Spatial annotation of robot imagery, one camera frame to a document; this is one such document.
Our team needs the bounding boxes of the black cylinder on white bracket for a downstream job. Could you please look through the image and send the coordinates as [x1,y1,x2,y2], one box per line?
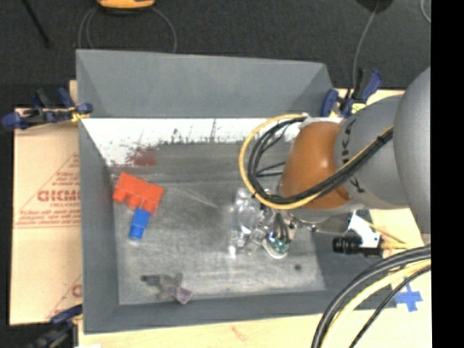
[332,210,384,259]

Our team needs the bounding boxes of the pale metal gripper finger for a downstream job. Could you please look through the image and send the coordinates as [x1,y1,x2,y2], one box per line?
[234,188,262,228]
[227,227,262,259]

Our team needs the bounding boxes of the orange toy building block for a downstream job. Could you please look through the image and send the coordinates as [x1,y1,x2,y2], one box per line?
[112,171,165,215]

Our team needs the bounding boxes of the grey and purple toy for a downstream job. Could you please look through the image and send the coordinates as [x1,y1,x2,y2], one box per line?
[140,271,194,306]

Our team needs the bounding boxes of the blue toy building block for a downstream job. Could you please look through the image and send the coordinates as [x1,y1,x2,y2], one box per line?
[128,208,152,241]

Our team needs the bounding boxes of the brown cardboard board red print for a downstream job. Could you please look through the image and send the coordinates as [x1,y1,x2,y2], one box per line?
[8,118,85,326]

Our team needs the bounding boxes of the grey metal bin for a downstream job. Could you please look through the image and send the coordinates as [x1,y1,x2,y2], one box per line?
[75,49,397,334]

